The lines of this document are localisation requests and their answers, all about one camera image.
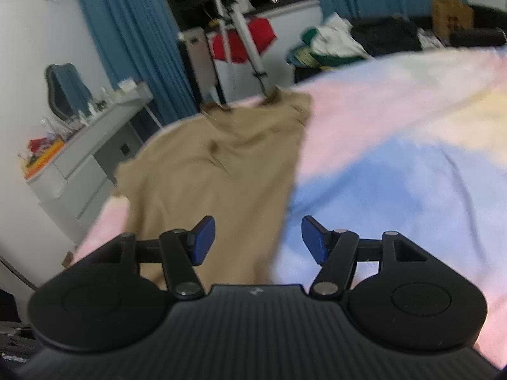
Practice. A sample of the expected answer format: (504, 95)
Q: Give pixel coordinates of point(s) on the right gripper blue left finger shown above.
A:
(200, 239)

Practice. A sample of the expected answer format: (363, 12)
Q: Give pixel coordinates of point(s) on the brown paper bag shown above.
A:
(449, 16)

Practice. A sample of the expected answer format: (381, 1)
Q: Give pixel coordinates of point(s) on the white dressing table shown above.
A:
(77, 181)

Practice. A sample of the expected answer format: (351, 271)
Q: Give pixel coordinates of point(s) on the tan t-shirt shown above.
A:
(235, 164)

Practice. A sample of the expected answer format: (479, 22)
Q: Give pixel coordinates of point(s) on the black sofa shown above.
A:
(489, 29)

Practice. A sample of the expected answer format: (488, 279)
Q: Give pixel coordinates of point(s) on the left blue curtain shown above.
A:
(139, 39)

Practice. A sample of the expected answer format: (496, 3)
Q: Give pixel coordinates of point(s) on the wavy framed mirror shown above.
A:
(67, 94)

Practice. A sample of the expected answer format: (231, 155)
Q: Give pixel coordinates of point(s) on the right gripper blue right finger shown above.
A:
(319, 240)

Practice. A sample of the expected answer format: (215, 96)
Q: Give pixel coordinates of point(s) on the garment steamer stand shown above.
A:
(244, 39)

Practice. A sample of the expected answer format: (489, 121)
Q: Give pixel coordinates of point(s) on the orange tray with items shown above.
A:
(38, 153)

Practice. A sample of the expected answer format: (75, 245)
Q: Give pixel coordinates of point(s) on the pastel tie-dye bed cover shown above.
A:
(414, 143)

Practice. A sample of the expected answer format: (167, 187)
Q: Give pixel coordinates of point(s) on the pile of clothes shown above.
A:
(338, 42)

